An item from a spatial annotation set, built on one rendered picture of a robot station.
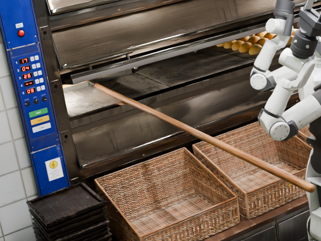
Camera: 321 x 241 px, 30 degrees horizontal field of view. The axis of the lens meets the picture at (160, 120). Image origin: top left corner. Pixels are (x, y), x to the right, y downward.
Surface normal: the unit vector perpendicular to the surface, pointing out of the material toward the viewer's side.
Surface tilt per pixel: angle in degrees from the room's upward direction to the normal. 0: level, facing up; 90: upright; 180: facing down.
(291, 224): 90
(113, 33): 71
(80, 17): 90
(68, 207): 0
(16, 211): 90
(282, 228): 90
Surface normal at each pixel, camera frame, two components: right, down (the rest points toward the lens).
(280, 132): 0.25, 0.43
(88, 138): 0.41, -0.08
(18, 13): 0.49, 0.25
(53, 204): -0.13, -0.93
